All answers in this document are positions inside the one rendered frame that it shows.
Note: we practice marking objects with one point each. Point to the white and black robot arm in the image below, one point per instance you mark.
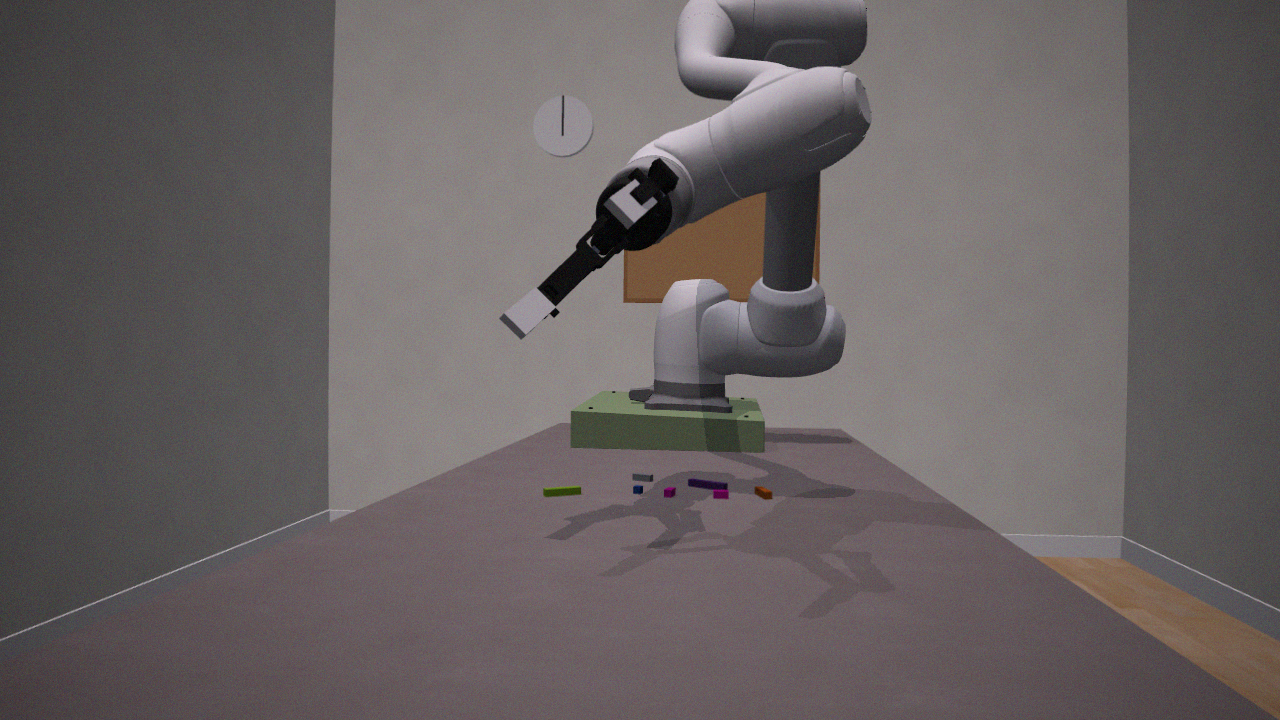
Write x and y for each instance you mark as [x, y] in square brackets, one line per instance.
[783, 126]

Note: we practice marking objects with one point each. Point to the purple rod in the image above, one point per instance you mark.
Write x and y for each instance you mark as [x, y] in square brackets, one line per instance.
[707, 484]

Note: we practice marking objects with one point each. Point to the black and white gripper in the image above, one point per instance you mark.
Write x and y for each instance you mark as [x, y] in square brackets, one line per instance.
[629, 204]

